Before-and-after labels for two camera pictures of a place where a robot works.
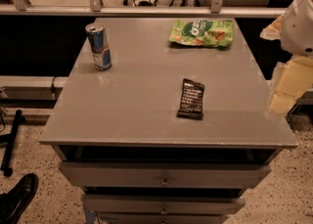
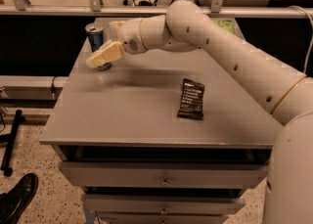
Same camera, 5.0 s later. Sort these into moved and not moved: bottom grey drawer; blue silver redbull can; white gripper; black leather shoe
Moved: white gripper
Not moved: black leather shoe; blue silver redbull can; bottom grey drawer
